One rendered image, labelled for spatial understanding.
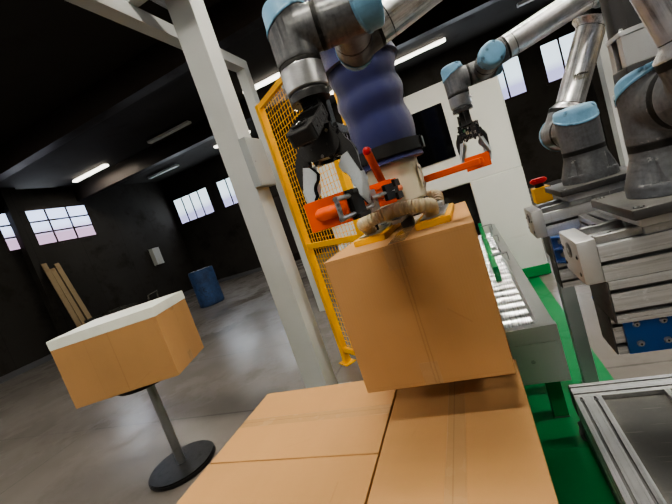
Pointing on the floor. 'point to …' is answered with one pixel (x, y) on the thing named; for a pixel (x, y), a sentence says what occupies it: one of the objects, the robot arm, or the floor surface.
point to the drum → (206, 286)
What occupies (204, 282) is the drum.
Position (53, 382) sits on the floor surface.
